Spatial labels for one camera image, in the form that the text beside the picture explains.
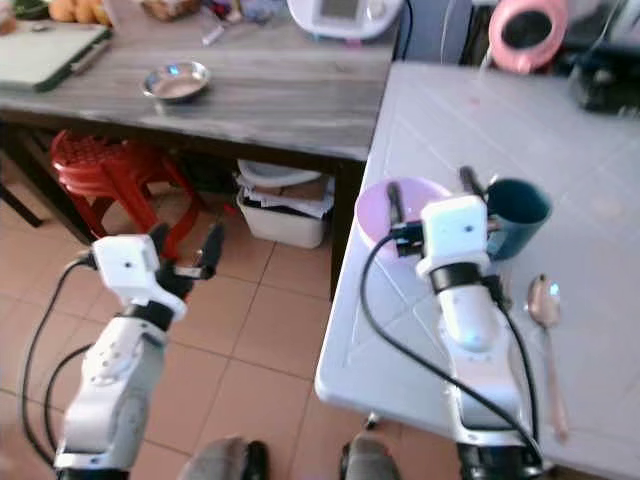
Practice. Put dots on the metal spoon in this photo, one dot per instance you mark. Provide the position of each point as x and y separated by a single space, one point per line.
544 300

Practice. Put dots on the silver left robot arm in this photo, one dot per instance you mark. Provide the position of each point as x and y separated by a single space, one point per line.
105 390

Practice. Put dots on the small steel bowl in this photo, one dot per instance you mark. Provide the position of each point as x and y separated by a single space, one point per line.
176 84

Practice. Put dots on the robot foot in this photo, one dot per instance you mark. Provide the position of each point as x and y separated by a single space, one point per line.
220 460
370 460

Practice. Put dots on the red plastic stool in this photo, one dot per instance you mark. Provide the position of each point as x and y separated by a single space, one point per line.
100 165

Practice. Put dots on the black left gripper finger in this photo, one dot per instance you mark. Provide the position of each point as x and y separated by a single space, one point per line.
214 248
159 238

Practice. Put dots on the white kitchen appliance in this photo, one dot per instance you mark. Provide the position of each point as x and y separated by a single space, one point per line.
345 15

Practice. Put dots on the lilac plastic bowl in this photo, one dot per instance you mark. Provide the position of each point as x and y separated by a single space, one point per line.
372 210

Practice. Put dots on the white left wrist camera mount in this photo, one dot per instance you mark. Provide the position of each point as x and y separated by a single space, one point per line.
125 265

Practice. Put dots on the pink round appliance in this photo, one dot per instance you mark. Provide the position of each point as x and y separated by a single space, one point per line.
555 40

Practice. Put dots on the white marker pen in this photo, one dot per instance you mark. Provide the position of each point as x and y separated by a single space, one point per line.
213 35

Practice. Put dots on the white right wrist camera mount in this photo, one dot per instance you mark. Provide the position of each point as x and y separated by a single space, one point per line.
453 232

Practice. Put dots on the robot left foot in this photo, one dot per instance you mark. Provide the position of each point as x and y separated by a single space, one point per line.
220 460

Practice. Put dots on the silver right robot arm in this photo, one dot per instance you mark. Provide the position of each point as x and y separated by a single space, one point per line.
480 345

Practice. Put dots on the black appliance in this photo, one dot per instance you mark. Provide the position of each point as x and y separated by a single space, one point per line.
605 80

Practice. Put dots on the pile of oranges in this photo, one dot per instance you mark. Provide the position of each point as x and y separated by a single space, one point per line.
80 10

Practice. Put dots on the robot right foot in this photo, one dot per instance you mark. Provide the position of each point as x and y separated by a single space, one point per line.
370 460

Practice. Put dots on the dark teal cup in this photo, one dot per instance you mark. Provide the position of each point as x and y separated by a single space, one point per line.
520 220

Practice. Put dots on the white folding table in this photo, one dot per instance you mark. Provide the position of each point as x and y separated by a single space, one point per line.
590 150

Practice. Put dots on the dark wooden table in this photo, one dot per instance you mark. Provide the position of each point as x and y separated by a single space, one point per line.
290 110

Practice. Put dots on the pale green cutting board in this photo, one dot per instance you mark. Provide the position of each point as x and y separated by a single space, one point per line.
50 55

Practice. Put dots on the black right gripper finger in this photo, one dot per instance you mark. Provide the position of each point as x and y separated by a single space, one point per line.
395 205
469 182

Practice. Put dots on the food packet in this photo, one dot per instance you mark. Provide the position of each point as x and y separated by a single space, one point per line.
170 8

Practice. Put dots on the white storage bin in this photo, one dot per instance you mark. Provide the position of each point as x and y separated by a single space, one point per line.
280 220

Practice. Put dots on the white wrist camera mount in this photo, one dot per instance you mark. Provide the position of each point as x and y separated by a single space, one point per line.
125 265
453 232

